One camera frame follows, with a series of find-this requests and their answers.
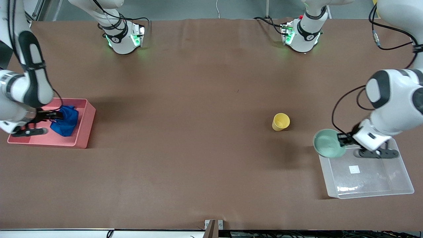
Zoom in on blue cloth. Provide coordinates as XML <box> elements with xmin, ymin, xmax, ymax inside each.
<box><xmin>50</xmin><ymin>105</ymin><xmax>79</xmax><ymax>137</ymax></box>

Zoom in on mint green bowl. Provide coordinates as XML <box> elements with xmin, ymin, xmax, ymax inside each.
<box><xmin>313</xmin><ymin>129</ymin><xmax>347</xmax><ymax>158</ymax></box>

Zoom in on yellow plastic cup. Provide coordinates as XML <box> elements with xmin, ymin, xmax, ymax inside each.
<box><xmin>272</xmin><ymin>113</ymin><xmax>290</xmax><ymax>132</ymax></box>

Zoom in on pink plastic box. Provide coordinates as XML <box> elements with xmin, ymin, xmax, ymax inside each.
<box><xmin>7</xmin><ymin>98</ymin><xmax>96</xmax><ymax>149</ymax></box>

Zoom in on clear plastic box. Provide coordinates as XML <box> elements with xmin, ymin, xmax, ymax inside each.
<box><xmin>318</xmin><ymin>138</ymin><xmax>415</xmax><ymax>199</ymax></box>

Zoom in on white table edge strip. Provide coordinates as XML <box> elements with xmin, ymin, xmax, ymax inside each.
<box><xmin>0</xmin><ymin>229</ymin><xmax>205</xmax><ymax>238</ymax></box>

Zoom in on brown table cover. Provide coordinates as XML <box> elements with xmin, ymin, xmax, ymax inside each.
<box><xmin>0</xmin><ymin>18</ymin><xmax>423</xmax><ymax>231</ymax></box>

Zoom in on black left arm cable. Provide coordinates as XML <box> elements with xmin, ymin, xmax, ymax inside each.
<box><xmin>331</xmin><ymin>3</ymin><xmax>419</xmax><ymax>135</ymax></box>

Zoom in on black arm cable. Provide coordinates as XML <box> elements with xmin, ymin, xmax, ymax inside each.
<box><xmin>7</xmin><ymin>0</ymin><xmax>148</xmax><ymax>106</ymax></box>
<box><xmin>331</xmin><ymin>3</ymin><xmax>419</xmax><ymax>135</ymax></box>

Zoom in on aluminium frame profile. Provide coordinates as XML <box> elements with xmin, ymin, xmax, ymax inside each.
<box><xmin>23</xmin><ymin>0</ymin><xmax>45</xmax><ymax>22</ymax></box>

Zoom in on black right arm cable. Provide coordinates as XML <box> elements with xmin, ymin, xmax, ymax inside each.
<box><xmin>7</xmin><ymin>0</ymin><xmax>148</xmax><ymax>106</ymax></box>

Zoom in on black left base cable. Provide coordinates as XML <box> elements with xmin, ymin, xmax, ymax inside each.
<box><xmin>253</xmin><ymin>17</ymin><xmax>288</xmax><ymax>35</ymax></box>

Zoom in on metal table bracket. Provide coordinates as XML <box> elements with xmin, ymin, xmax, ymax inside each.
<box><xmin>204</xmin><ymin>219</ymin><xmax>224</xmax><ymax>238</ymax></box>

